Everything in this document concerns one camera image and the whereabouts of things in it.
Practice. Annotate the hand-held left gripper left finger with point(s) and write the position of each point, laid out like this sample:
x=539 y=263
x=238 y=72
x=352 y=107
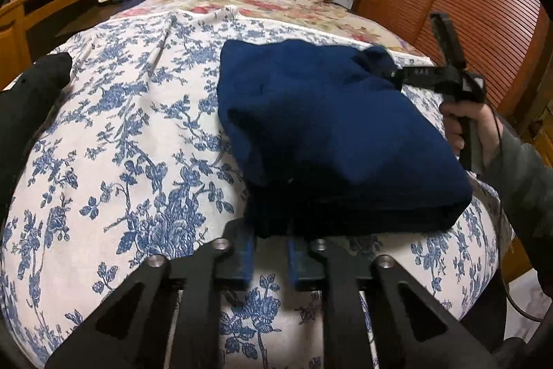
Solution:
x=244 y=261

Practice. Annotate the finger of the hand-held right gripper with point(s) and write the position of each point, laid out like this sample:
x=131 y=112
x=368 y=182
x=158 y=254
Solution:
x=397 y=76

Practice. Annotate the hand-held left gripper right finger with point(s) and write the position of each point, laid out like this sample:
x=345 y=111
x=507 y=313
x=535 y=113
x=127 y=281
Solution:
x=298 y=261

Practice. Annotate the navy blue suit jacket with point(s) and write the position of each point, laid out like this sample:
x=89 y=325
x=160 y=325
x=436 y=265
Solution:
x=337 y=127

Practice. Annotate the person's right forearm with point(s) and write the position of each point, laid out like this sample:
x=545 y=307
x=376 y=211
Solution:
x=522 y=187

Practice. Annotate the person's right hand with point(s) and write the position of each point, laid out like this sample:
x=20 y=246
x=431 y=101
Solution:
x=486 y=131

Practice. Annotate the pink floral blanket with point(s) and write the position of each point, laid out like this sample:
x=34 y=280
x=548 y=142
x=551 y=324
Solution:
x=268 y=3

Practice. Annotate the blue floral bed sheet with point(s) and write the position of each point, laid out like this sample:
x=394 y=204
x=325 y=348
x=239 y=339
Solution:
x=129 y=144

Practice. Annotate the black cloth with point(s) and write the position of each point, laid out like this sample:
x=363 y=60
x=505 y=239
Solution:
x=30 y=109

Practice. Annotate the wooden desk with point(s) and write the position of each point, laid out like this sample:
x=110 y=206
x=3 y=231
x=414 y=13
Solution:
x=17 y=27

